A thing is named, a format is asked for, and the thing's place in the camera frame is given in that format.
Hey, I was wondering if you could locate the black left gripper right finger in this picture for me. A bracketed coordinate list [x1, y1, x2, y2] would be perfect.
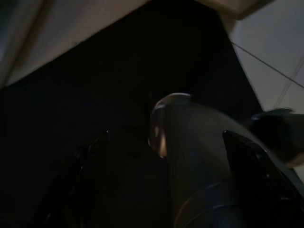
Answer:
[222, 129, 304, 228]

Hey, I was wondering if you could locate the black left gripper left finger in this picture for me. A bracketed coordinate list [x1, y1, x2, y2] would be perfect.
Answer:
[30, 129, 110, 228]

